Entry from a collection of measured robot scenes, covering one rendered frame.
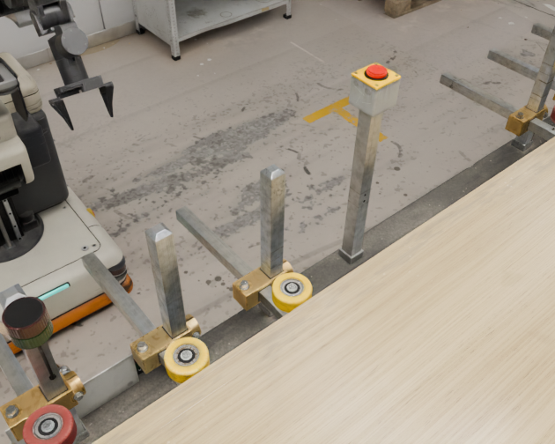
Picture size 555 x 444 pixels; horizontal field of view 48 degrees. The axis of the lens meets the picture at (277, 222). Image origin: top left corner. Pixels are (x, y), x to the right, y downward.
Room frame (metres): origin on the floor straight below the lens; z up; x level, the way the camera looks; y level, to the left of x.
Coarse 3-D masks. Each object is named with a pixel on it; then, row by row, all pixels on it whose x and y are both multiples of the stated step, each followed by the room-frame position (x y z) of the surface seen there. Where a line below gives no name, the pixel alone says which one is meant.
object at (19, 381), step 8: (0, 336) 0.69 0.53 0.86; (0, 344) 0.67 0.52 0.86; (0, 352) 0.65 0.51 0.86; (8, 352) 0.65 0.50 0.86; (0, 360) 0.63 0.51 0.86; (8, 360) 0.63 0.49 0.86; (16, 360) 0.63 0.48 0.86; (8, 368) 0.62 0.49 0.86; (16, 368) 0.62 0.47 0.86; (8, 376) 0.60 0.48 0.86; (16, 376) 0.60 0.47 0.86; (24, 376) 0.60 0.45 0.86; (16, 384) 0.59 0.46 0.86; (24, 384) 0.59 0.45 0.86; (32, 384) 0.59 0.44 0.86; (16, 392) 0.57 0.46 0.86; (24, 392) 0.57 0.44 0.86
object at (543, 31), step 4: (536, 24) 2.07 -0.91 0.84; (540, 24) 2.07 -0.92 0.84; (532, 28) 2.07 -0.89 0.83; (536, 28) 2.05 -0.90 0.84; (540, 28) 2.04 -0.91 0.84; (544, 28) 2.04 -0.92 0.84; (548, 28) 2.04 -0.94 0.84; (532, 32) 2.06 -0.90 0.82; (536, 32) 2.05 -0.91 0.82; (540, 32) 2.04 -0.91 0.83; (544, 32) 2.03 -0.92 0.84; (548, 32) 2.02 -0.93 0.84; (540, 36) 2.04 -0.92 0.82; (544, 36) 2.02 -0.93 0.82; (548, 36) 2.02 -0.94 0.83; (548, 40) 2.01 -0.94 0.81
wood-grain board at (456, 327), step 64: (512, 192) 1.09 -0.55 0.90; (384, 256) 0.88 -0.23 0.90; (448, 256) 0.88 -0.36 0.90; (512, 256) 0.89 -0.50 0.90; (320, 320) 0.71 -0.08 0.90; (384, 320) 0.71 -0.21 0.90; (448, 320) 0.72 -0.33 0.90; (512, 320) 0.72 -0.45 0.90; (192, 384) 0.57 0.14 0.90; (256, 384) 0.57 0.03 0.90; (320, 384) 0.57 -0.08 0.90; (384, 384) 0.58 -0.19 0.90; (448, 384) 0.58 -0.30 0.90; (512, 384) 0.58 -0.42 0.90
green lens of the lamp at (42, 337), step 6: (48, 324) 0.54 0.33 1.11; (48, 330) 0.53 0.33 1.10; (36, 336) 0.52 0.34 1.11; (42, 336) 0.52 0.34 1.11; (48, 336) 0.53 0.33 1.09; (12, 342) 0.52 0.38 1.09; (18, 342) 0.51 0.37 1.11; (24, 342) 0.51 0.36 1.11; (30, 342) 0.51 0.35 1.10; (36, 342) 0.51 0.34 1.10; (42, 342) 0.52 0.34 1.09; (24, 348) 0.51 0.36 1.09; (30, 348) 0.51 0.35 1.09
